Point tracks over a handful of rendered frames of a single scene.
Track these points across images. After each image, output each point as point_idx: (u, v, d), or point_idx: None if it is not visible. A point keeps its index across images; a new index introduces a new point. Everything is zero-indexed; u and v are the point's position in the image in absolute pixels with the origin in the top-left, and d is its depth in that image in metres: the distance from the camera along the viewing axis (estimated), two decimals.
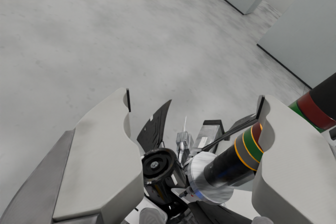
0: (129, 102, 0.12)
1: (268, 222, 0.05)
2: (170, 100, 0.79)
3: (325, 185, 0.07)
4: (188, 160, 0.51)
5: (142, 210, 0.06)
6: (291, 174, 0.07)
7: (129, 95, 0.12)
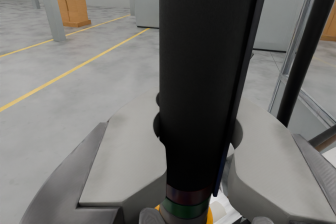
0: None
1: (268, 222, 0.05)
2: None
3: (293, 173, 0.07)
4: None
5: (142, 210, 0.06)
6: (262, 167, 0.07)
7: None
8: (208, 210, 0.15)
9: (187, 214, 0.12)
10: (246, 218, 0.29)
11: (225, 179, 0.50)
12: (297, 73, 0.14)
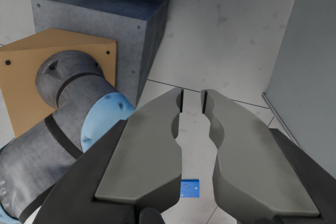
0: (182, 102, 0.12)
1: (268, 222, 0.05)
2: None
3: (274, 168, 0.07)
4: None
5: (142, 210, 0.06)
6: (245, 165, 0.07)
7: (183, 95, 0.12)
8: None
9: None
10: None
11: None
12: None
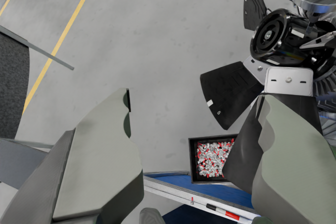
0: (129, 102, 0.12)
1: (268, 222, 0.05)
2: None
3: (325, 185, 0.07)
4: (304, 45, 0.39)
5: (142, 210, 0.06)
6: (291, 174, 0.07)
7: (129, 95, 0.12)
8: None
9: None
10: (309, 93, 0.42)
11: None
12: None
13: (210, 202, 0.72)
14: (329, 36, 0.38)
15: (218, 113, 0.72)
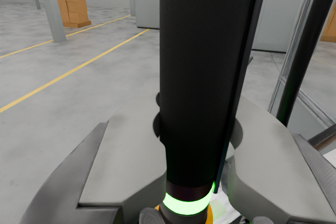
0: None
1: (268, 222, 0.05)
2: (250, 60, 0.38)
3: (293, 173, 0.07)
4: None
5: (142, 210, 0.06)
6: (262, 167, 0.07)
7: None
8: (208, 207, 0.15)
9: (187, 210, 0.12)
10: None
11: (224, 181, 0.50)
12: (297, 70, 0.14)
13: None
14: None
15: None
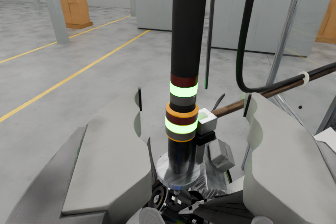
0: (140, 101, 0.12)
1: (268, 222, 0.05)
2: (223, 97, 0.59)
3: (313, 180, 0.07)
4: (181, 211, 0.47)
5: (142, 210, 0.06)
6: (280, 171, 0.07)
7: (141, 94, 0.12)
8: (196, 105, 0.27)
9: (184, 94, 0.24)
10: None
11: (209, 176, 0.71)
12: (243, 28, 0.26)
13: None
14: (197, 204, 0.49)
15: None
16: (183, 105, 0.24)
